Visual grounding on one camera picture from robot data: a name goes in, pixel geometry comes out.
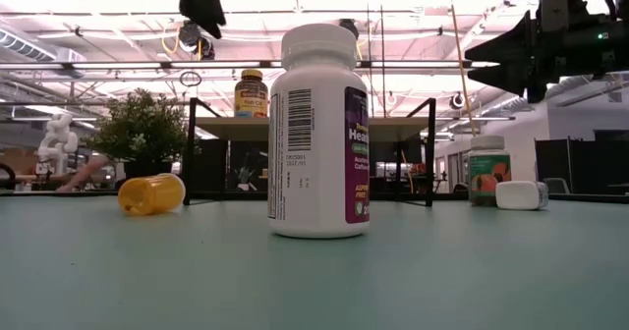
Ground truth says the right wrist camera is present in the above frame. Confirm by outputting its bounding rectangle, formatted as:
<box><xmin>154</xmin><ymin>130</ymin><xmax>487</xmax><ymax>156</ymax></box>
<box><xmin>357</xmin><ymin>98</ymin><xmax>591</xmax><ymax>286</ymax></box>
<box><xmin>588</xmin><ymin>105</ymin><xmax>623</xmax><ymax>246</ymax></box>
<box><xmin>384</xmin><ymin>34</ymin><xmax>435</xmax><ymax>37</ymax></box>
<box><xmin>536</xmin><ymin>0</ymin><xmax>574</xmax><ymax>32</ymax></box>

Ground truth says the green potted plant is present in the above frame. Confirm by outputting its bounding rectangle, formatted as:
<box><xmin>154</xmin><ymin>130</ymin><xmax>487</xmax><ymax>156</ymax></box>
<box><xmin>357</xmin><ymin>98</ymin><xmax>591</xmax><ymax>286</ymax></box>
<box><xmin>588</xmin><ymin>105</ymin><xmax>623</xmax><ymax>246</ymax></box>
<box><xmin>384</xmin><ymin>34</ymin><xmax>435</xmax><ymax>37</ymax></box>
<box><xmin>82</xmin><ymin>87</ymin><xmax>200</xmax><ymax>180</ymax></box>

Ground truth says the green peach-label supplement bottle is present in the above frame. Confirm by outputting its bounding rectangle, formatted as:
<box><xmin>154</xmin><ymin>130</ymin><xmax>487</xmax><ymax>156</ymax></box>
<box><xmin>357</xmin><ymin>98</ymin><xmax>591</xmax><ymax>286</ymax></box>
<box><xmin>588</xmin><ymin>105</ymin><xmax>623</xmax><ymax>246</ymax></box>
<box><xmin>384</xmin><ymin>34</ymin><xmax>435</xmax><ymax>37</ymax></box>
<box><xmin>467</xmin><ymin>134</ymin><xmax>512</xmax><ymax>207</ymax></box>

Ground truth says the silver air duct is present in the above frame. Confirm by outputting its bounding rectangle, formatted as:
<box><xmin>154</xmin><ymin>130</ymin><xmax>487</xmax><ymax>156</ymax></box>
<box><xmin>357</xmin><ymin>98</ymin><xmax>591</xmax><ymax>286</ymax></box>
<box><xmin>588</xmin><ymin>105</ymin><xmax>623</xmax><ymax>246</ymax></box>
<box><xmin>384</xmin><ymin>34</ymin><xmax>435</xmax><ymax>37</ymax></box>
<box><xmin>0</xmin><ymin>25</ymin><xmax>87</xmax><ymax>81</ymax></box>

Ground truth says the amber bottle yellow cap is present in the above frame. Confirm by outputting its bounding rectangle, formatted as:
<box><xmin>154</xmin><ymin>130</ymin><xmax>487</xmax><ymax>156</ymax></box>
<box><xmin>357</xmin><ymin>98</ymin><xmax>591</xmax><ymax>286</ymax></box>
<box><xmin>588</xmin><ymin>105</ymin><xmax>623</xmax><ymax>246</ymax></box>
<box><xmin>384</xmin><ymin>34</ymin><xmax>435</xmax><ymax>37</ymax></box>
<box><xmin>234</xmin><ymin>69</ymin><xmax>269</xmax><ymax>120</ymax></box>

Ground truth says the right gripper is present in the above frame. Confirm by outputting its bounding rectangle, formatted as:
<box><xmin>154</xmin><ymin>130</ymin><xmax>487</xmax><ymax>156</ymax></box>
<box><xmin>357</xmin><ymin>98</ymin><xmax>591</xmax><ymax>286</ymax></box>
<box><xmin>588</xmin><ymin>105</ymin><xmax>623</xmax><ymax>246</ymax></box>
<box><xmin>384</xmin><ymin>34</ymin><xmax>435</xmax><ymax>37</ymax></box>
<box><xmin>463</xmin><ymin>9</ymin><xmax>629</xmax><ymax>104</ymax></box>

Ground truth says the orange pill vial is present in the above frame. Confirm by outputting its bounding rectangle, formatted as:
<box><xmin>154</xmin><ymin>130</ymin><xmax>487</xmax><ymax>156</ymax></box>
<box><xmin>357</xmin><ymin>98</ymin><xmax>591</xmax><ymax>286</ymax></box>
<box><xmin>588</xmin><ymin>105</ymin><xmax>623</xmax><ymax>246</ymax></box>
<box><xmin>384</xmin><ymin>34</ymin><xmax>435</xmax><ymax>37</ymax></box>
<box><xmin>117</xmin><ymin>172</ymin><xmax>187</xmax><ymax>217</ymax></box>

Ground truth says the white bottle purple label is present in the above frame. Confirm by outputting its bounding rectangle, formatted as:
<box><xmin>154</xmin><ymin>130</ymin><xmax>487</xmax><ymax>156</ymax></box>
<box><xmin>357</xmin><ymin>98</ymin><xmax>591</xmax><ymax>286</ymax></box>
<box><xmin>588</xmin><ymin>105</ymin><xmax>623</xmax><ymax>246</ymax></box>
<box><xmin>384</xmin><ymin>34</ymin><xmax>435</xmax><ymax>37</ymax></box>
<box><xmin>267</xmin><ymin>23</ymin><xmax>371</xmax><ymax>240</ymax></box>

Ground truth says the grey office chair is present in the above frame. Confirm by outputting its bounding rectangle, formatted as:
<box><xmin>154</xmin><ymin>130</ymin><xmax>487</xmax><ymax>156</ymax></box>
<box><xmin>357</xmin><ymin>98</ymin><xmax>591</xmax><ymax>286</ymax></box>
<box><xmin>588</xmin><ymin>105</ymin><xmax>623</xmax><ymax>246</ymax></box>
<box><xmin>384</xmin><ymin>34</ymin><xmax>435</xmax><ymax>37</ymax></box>
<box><xmin>543</xmin><ymin>176</ymin><xmax>571</xmax><ymax>194</ymax></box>

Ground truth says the small white bottle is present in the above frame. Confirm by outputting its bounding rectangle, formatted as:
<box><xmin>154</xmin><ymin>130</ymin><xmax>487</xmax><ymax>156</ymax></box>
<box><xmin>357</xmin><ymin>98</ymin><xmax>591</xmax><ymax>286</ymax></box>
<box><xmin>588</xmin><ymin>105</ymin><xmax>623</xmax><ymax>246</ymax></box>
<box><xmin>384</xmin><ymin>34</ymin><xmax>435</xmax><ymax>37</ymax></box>
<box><xmin>494</xmin><ymin>180</ymin><xmax>549</xmax><ymax>211</ymax></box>

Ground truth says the small potted plant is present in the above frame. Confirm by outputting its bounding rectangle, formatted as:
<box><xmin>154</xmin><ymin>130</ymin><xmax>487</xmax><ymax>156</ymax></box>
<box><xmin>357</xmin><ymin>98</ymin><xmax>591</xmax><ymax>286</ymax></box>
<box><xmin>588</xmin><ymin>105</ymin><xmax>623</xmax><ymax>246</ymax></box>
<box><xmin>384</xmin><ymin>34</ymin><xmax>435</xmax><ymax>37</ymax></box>
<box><xmin>234</xmin><ymin>165</ymin><xmax>257</xmax><ymax>193</ymax></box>

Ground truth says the yellow cable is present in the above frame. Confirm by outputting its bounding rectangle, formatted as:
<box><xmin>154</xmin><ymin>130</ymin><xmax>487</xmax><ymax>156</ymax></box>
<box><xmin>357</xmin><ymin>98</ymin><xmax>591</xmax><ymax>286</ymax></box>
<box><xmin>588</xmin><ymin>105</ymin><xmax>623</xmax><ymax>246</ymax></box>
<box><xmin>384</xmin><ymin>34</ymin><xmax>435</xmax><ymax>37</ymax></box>
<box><xmin>445</xmin><ymin>0</ymin><xmax>479</xmax><ymax>138</ymax></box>

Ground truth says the wooden shelf black frame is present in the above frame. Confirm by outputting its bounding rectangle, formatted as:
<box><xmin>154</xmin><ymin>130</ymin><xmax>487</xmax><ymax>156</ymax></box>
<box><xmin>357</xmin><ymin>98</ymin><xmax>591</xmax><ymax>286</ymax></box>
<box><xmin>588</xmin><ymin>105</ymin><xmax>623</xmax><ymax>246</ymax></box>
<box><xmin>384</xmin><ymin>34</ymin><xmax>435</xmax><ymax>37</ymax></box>
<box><xmin>182</xmin><ymin>96</ymin><xmax>437</xmax><ymax>208</ymax></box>

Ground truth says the black office partition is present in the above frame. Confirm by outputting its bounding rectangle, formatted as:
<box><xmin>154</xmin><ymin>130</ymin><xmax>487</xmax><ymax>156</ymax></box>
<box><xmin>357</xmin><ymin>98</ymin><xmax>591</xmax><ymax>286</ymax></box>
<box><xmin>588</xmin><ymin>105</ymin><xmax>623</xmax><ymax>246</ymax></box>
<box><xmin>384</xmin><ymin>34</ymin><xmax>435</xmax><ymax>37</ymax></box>
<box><xmin>534</xmin><ymin>137</ymin><xmax>629</xmax><ymax>196</ymax></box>

